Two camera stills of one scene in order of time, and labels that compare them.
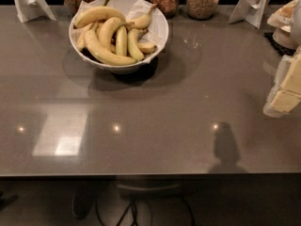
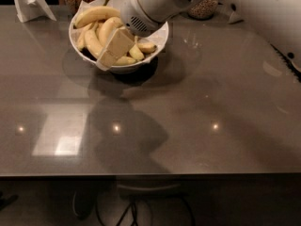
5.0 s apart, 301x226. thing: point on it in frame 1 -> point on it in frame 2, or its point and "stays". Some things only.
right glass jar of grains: (202, 1) stays
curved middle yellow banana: (106, 29) stays
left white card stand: (29, 3) stays
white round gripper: (296, 25) -> (135, 20)
